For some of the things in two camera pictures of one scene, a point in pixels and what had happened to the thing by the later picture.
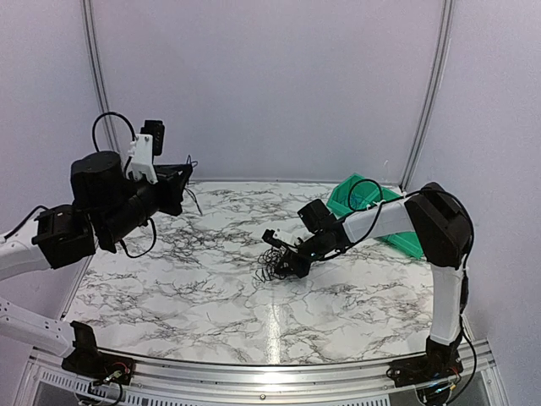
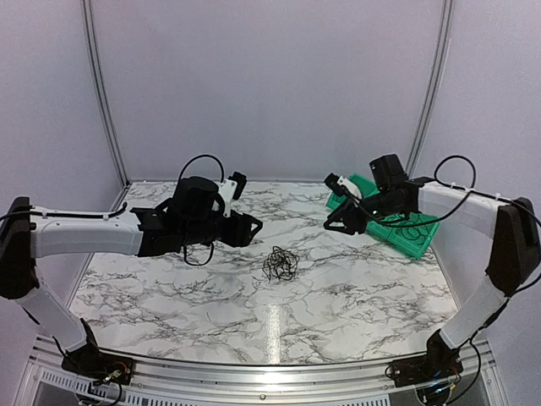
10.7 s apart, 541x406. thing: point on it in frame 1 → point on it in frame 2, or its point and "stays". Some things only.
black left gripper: (173, 184) → (239, 235)
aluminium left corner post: (96, 55) stays
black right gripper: (296, 267) → (349, 212)
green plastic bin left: (356, 192) stays
